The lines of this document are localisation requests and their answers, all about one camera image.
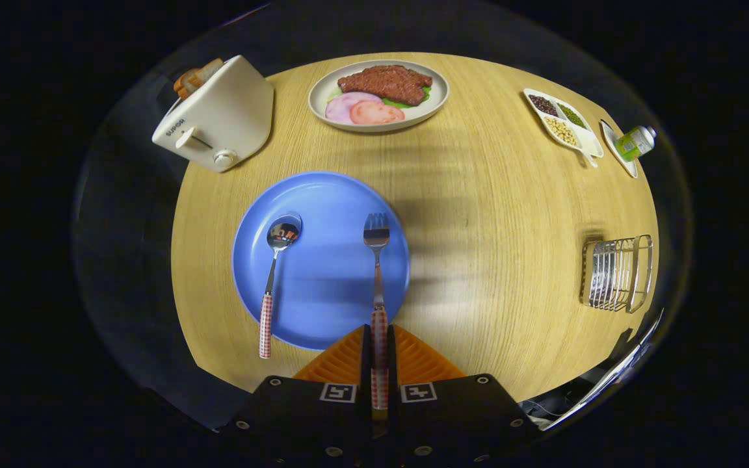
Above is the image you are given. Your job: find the white divided tray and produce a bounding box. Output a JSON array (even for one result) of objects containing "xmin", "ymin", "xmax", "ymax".
[{"xmin": 523, "ymin": 88, "xmax": 605, "ymax": 168}]

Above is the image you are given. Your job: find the red tomato slice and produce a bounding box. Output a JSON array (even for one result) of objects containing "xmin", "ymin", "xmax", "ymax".
[{"xmin": 349, "ymin": 100, "xmax": 406, "ymax": 125}]

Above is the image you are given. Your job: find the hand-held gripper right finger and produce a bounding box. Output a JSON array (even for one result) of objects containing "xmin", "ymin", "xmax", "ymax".
[{"xmin": 378, "ymin": 324, "xmax": 542, "ymax": 468}]

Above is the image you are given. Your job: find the pile of green mung beans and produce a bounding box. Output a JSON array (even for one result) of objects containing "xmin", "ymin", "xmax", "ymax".
[{"xmin": 557, "ymin": 103, "xmax": 587, "ymax": 129}]

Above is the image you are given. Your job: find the toast bread slice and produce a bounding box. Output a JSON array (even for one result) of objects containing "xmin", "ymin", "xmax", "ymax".
[
  {"xmin": 173, "ymin": 68, "xmax": 201, "ymax": 99},
  {"xmin": 187, "ymin": 58, "xmax": 224, "ymax": 88}
]

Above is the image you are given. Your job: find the white round plate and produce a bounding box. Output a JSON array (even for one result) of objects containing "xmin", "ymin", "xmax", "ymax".
[{"xmin": 308, "ymin": 60, "xmax": 450, "ymax": 133}]

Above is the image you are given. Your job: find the green label bottle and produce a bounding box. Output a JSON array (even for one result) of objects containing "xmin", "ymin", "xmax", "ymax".
[{"xmin": 614, "ymin": 125, "xmax": 658, "ymax": 163}]

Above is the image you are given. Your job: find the metal wire cutlery rack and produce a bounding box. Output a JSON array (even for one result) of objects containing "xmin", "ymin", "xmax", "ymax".
[{"xmin": 580, "ymin": 235, "xmax": 653, "ymax": 314}]

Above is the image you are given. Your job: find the blue plate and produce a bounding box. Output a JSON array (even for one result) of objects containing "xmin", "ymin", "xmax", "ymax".
[{"xmin": 232, "ymin": 171, "xmax": 411, "ymax": 352}]

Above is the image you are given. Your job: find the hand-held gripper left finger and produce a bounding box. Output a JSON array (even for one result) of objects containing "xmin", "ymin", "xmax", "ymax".
[{"xmin": 218, "ymin": 324, "xmax": 375, "ymax": 468}]

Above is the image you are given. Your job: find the pink ham slice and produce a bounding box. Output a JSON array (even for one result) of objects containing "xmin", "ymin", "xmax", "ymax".
[{"xmin": 325, "ymin": 92, "xmax": 383, "ymax": 124}]

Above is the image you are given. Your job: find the spoon with red checked handle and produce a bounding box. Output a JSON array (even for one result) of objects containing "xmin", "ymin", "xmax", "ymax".
[{"xmin": 259, "ymin": 213, "xmax": 302, "ymax": 359}]

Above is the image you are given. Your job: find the fork with red checked handle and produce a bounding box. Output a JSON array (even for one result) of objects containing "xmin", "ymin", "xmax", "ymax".
[{"xmin": 363, "ymin": 213, "xmax": 391, "ymax": 410}]

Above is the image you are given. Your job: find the white toaster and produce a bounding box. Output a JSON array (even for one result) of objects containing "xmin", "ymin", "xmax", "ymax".
[{"xmin": 151, "ymin": 55, "xmax": 275, "ymax": 174}]

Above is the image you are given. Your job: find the brown meat steak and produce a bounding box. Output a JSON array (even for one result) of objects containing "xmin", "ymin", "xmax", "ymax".
[{"xmin": 337, "ymin": 64, "xmax": 433, "ymax": 107}]

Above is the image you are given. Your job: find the small white dish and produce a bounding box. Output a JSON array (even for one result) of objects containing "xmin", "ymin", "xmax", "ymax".
[{"xmin": 599, "ymin": 119, "xmax": 639, "ymax": 179}]

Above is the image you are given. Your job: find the green lettuce leaf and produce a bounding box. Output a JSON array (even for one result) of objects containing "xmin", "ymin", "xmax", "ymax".
[{"xmin": 329, "ymin": 84, "xmax": 432, "ymax": 109}]

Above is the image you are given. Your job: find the pile of yellow soybeans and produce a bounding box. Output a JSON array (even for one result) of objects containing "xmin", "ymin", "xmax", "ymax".
[{"xmin": 543, "ymin": 116, "xmax": 579, "ymax": 146}]

